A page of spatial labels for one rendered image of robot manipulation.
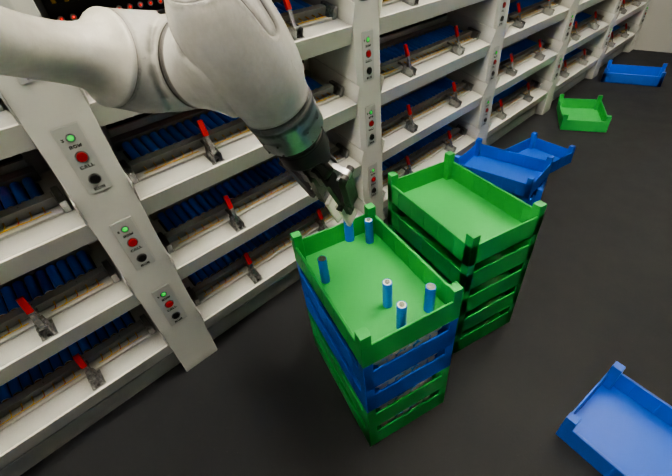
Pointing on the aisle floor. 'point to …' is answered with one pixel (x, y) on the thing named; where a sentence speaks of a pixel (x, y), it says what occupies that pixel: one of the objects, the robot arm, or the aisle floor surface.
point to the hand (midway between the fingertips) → (341, 208)
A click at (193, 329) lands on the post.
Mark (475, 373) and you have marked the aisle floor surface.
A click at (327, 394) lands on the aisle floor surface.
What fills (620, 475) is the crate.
